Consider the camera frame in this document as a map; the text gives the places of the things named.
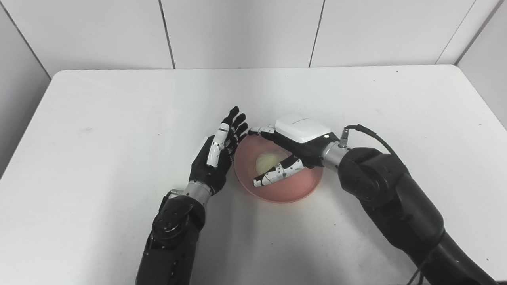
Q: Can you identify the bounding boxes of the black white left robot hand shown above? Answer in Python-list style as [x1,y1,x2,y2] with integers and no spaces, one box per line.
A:
[189,106,249,195]

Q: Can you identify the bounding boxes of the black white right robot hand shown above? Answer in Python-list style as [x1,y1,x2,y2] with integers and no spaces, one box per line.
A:
[248,113,341,188]

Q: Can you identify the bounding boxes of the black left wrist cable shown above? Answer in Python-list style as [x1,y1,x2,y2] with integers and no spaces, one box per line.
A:
[162,189,185,203]

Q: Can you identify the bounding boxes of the pink round plate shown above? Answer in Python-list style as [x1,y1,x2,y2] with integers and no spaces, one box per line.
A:
[234,133,324,204]

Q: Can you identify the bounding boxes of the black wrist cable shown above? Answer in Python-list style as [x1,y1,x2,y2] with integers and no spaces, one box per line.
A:
[162,189,185,203]
[339,124,399,157]

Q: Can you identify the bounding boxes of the cream steamed bun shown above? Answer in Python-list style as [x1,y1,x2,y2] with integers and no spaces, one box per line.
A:
[255,152,292,177]

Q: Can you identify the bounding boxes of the thin black cable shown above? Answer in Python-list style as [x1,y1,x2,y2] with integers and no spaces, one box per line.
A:
[406,253,433,285]

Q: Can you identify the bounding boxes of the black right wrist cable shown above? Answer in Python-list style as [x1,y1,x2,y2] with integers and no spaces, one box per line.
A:
[339,124,399,157]

